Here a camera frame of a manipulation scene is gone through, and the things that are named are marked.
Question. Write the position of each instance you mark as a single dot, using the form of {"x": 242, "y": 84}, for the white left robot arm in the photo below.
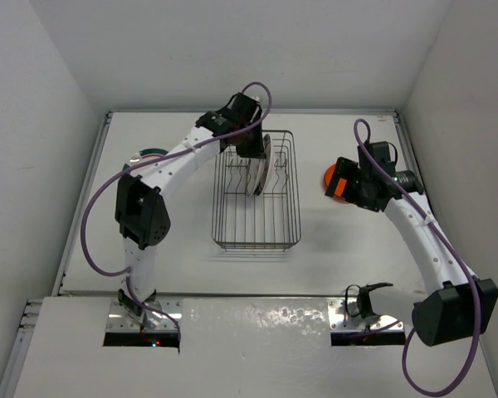
{"x": 141, "y": 209}

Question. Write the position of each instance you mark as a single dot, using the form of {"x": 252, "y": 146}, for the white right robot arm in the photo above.
{"x": 457, "y": 304}

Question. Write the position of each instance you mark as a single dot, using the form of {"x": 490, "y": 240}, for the metal base plate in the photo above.
{"x": 121, "y": 320}
{"x": 341, "y": 322}

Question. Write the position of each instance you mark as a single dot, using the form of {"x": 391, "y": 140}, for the white floral plate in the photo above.
{"x": 256, "y": 175}

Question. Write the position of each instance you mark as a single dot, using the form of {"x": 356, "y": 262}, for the wire dish rack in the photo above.
{"x": 269, "y": 221}

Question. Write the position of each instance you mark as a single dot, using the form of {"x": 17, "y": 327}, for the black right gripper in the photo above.
{"x": 348, "y": 169}

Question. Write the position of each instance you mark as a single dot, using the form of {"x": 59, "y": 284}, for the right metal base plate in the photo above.
{"x": 341, "y": 322}

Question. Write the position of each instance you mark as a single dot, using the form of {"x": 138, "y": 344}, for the teal rimmed plate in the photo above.
{"x": 143, "y": 155}

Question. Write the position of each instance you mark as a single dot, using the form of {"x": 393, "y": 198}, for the dark rimmed white plate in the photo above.
{"x": 268, "y": 165}

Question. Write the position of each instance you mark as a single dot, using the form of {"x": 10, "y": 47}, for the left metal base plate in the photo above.
{"x": 121, "y": 320}

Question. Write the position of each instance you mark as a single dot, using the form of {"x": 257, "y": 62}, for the orange plate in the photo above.
{"x": 338, "y": 182}

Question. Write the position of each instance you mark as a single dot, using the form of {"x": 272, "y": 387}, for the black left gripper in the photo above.
{"x": 255, "y": 150}

